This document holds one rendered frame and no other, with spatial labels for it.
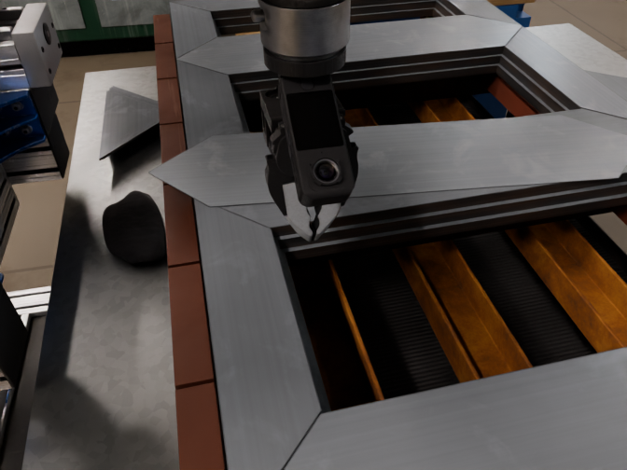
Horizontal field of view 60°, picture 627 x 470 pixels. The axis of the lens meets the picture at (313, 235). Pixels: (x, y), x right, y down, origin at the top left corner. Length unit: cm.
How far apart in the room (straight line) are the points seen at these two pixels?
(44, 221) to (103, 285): 136
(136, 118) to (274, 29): 83
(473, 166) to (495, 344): 26
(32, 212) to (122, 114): 111
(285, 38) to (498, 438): 38
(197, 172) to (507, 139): 47
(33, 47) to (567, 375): 86
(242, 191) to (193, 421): 32
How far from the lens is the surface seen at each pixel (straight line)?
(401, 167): 80
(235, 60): 112
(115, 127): 125
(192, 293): 68
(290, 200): 54
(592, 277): 98
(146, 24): 339
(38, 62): 100
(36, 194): 243
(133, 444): 75
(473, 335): 84
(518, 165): 85
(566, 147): 92
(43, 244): 217
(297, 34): 45
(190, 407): 58
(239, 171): 79
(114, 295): 91
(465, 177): 80
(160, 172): 81
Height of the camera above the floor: 131
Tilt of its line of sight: 42 degrees down
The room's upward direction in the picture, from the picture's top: straight up
